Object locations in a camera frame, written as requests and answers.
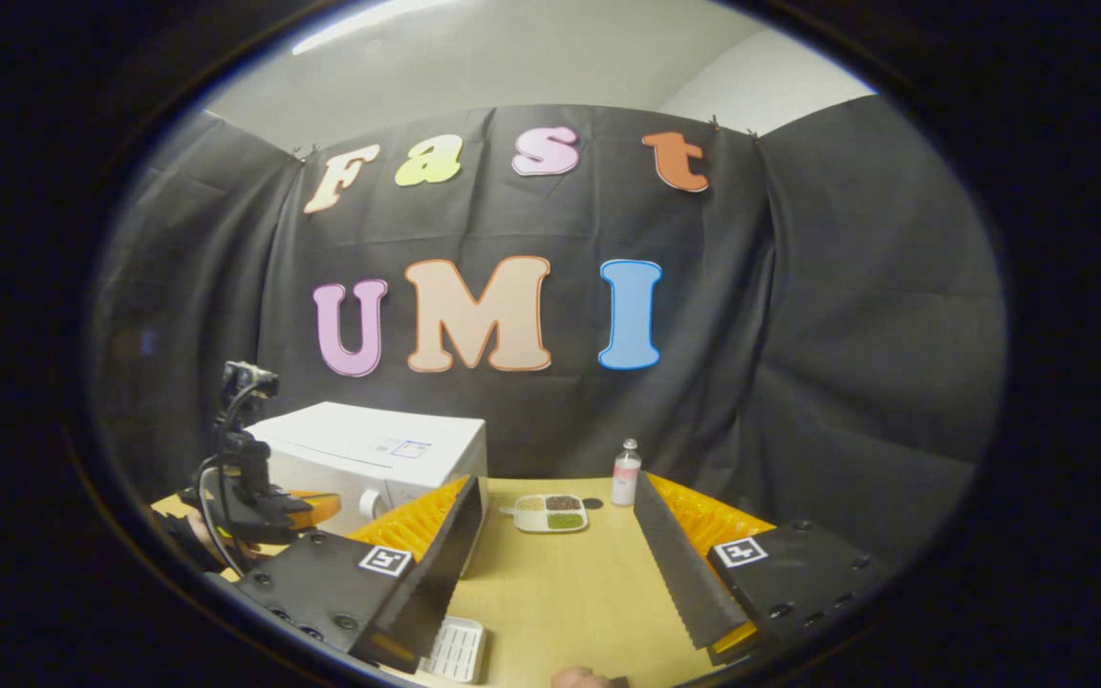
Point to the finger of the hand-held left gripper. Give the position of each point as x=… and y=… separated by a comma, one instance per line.
x=313, y=505

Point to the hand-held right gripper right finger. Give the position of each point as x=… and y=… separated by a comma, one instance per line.
x=675, y=564

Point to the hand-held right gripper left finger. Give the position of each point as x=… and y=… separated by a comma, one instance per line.
x=436, y=588

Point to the white microwave oven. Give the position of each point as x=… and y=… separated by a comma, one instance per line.
x=369, y=444

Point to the white ribbed tray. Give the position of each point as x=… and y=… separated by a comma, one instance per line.
x=455, y=650

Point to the small pink label bottle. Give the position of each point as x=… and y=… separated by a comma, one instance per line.
x=626, y=483

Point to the white divided dish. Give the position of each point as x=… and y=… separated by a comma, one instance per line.
x=550, y=513

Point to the black backdrop cloth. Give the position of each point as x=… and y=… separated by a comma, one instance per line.
x=847, y=334

